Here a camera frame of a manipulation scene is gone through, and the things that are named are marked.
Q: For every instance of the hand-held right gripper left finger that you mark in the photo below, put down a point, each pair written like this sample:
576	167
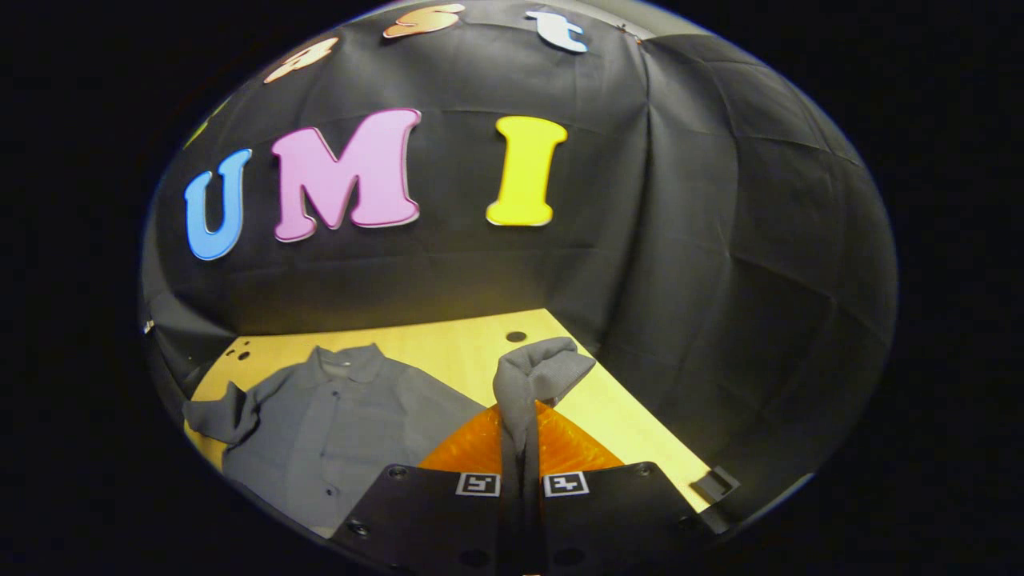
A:
424	512

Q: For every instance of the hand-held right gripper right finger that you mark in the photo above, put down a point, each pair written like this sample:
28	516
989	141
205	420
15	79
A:
608	512

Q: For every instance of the grey polo shirt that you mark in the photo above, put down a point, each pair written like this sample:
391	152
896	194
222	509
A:
344	432

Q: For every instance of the black backdrop cloth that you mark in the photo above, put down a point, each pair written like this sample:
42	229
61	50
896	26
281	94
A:
640	240

